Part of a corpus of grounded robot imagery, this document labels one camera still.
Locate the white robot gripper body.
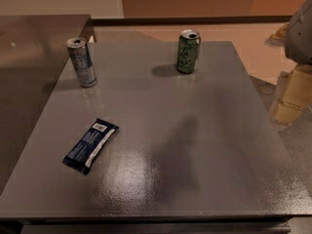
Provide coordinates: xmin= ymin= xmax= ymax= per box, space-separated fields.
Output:
xmin=285 ymin=0 xmax=312 ymax=64

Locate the tan taped gripper finger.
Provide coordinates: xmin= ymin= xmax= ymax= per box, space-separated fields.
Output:
xmin=269 ymin=63 xmax=312 ymax=126

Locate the green soda can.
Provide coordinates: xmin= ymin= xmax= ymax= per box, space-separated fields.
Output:
xmin=176 ymin=29 xmax=201 ymax=74

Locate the silver blue energy drink can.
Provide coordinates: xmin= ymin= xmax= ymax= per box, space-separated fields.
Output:
xmin=66 ymin=37 xmax=97 ymax=88

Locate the dark blue snack bar wrapper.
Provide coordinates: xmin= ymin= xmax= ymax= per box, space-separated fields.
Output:
xmin=62 ymin=119 xmax=119 ymax=175

